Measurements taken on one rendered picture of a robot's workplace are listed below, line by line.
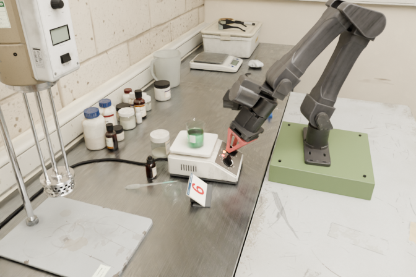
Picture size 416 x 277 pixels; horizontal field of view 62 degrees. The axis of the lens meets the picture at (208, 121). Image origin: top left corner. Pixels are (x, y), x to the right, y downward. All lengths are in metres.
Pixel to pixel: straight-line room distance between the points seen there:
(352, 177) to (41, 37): 0.78
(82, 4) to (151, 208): 0.73
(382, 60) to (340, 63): 1.45
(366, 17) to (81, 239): 0.83
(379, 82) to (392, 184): 1.41
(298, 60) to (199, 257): 0.52
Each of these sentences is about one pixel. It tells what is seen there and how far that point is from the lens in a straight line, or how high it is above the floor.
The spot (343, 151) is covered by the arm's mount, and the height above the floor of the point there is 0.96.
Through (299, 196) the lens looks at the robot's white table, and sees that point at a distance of 0.97.
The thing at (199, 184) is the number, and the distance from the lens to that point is 0.95.
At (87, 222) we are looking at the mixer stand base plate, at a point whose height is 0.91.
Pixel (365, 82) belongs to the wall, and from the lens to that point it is 2.45.
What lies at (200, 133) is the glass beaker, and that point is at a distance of 0.95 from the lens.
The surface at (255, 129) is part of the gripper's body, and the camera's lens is 0.96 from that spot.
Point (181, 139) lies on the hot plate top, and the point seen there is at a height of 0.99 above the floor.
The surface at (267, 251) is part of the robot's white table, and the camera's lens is 0.82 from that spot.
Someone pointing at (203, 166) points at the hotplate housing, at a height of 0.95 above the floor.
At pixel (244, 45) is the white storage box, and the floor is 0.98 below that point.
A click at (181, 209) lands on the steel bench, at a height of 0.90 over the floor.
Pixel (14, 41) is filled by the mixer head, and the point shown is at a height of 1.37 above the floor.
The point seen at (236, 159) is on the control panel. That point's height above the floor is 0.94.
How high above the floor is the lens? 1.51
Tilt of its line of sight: 28 degrees down
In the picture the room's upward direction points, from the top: straight up
